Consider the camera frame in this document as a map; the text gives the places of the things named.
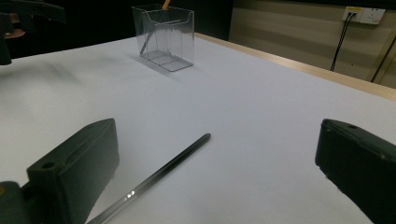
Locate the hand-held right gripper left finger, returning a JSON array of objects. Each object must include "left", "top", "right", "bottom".
[{"left": 26, "top": 118, "right": 120, "bottom": 224}]

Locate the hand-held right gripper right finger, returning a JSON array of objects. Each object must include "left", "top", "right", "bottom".
[{"left": 315, "top": 119, "right": 396, "bottom": 224}]

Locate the black pen with silver end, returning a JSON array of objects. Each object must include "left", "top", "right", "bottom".
[{"left": 87, "top": 133, "right": 212, "bottom": 224}]

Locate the black pencil with orange end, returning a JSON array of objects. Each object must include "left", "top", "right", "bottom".
[{"left": 139, "top": 0, "right": 172, "bottom": 55}]

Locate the clear plastic pen holder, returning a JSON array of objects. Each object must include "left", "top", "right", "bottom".
[{"left": 131, "top": 3, "right": 196, "bottom": 73}]

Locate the dark curtain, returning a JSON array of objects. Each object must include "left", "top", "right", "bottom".
[{"left": 0, "top": 0, "right": 234, "bottom": 60}]

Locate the black wall cable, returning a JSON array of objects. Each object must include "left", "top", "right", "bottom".
[
  {"left": 332, "top": 12, "right": 357, "bottom": 73},
  {"left": 330, "top": 12, "right": 353, "bottom": 72}
]

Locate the white wall socket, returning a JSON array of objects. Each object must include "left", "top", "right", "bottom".
[{"left": 341, "top": 6, "right": 387, "bottom": 26}]

